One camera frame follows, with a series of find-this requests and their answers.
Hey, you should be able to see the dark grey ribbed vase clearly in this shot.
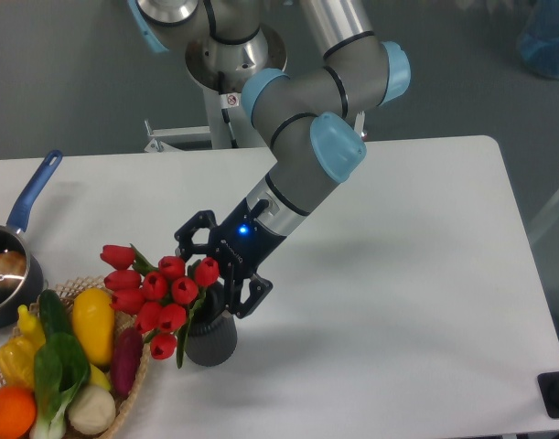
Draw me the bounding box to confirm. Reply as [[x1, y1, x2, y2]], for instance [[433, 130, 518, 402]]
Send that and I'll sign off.
[[185, 283, 238, 367]]

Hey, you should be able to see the red tulip bouquet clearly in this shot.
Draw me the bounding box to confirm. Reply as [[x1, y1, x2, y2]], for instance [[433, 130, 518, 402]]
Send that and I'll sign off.
[[100, 244, 220, 367]]

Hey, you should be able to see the yellow bell pepper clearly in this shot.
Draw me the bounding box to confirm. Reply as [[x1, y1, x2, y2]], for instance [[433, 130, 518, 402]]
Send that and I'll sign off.
[[0, 336, 36, 391]]

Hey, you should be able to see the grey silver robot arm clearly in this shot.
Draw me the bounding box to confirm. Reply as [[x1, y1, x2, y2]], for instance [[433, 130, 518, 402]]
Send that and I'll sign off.
[[134, 1, 411, 319]]

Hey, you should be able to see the black device at table edge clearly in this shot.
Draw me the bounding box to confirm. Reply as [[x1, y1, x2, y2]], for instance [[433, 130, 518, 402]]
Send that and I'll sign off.
[[537, 371, 559, 419]]

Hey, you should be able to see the dark green cucumber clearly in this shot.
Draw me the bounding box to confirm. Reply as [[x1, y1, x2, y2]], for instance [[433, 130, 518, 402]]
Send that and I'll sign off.
[[38, 289, 74, 339]]

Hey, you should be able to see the green bok choy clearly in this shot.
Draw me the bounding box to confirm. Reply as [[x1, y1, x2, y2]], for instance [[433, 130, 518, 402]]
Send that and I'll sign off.
[[28, 331, 92, 439]]

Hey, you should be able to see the beige garlic bulb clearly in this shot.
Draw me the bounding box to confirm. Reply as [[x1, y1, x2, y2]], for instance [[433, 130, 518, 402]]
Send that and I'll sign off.
[[68, 385, 116, 435]]

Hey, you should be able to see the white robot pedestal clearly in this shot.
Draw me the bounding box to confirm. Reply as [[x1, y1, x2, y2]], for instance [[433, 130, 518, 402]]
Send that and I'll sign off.
[[145, 90, 266, 153]]

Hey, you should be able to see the orange fruit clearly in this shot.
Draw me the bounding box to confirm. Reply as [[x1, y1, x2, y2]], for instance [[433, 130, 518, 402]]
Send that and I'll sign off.
[[0, 386, 37, 438]]

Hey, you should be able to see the yellow squash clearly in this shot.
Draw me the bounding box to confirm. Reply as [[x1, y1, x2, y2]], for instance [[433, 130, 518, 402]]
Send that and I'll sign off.
[[72, 288, 115, 369]]

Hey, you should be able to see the round brown bread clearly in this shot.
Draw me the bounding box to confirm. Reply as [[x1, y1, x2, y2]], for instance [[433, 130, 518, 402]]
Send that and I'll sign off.
[[0, 251, 27, 290]]

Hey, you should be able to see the blue translucent container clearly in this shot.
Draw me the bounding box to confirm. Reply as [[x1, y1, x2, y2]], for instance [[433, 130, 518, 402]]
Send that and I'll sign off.
[[516, 0, 559, 80]]

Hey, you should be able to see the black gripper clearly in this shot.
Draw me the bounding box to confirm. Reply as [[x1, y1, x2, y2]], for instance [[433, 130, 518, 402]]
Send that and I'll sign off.
[[173, 197, 290, 320]]

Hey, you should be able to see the purple eggplant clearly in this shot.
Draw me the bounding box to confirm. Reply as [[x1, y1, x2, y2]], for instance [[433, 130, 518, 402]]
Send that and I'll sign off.
[[110, 327, 144, 397]]

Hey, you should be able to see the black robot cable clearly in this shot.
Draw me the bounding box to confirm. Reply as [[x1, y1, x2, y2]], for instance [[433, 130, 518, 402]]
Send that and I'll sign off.
[[216, 70, 240, 149]]

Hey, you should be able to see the blue handled saucepan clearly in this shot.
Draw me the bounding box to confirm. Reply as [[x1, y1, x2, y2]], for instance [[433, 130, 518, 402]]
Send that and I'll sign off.
[[0, 150, 63, 328]]

